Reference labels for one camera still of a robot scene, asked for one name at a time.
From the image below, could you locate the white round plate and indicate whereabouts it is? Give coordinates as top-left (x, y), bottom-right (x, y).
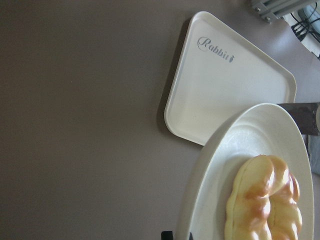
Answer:
top-left (175, 103), bottom-right (315, 240)

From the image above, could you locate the aluminium frame post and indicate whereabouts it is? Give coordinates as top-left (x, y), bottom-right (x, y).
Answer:
top-left (250, 0), bottom-right (316, 23)

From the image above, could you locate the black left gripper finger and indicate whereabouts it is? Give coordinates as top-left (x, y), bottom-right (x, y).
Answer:
top-left (161, 230), bottom-right (174, 240)

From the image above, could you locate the cream rectangular tray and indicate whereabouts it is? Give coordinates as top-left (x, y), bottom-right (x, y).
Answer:
top-left (164, 11), bottom-right (297, 145)

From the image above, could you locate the braided donut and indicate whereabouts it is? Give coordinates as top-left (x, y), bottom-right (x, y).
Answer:
top-left (224, 155), bottom-right (303, 240)

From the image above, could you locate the dark sauce bottle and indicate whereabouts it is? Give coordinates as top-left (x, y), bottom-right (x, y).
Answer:
top-left (279, 102), bottom-right (320, 136)

